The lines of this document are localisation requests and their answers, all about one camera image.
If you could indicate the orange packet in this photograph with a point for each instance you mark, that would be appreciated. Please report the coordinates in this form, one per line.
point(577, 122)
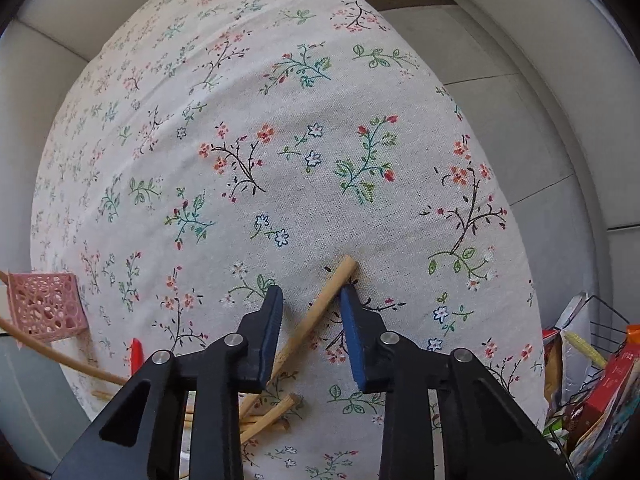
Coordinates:
point(634, 337)

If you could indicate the red carton box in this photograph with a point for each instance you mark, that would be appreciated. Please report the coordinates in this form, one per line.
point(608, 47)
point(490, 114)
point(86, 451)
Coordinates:
point(615, 380)

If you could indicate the pink perforated utensil holder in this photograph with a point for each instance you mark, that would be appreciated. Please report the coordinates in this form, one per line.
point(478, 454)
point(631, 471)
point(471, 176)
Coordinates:
point(45, 305)

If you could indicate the floral tablecloth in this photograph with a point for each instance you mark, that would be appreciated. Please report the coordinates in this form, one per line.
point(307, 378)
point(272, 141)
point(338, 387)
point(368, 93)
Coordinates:
point(300, 110)

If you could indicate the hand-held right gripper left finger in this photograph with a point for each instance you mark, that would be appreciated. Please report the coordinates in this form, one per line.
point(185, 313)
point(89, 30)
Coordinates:
point(269, 345)

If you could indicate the red plastic spoon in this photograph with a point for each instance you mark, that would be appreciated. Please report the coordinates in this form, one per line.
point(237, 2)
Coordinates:
point(137, 357)

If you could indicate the white plastic packet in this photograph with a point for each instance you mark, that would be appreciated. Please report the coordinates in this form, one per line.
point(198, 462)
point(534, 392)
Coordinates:
point(575, 360)

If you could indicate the long wooden chopstick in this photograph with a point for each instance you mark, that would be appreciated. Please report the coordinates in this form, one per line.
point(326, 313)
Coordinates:
point(325, 292)

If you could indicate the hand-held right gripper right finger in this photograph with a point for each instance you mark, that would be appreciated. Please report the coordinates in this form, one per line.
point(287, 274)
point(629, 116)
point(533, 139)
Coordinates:
point(352, 345)

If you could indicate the colourful printed box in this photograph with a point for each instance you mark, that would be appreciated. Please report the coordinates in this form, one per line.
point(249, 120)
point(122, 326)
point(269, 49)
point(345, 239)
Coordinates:
point(610, 440)

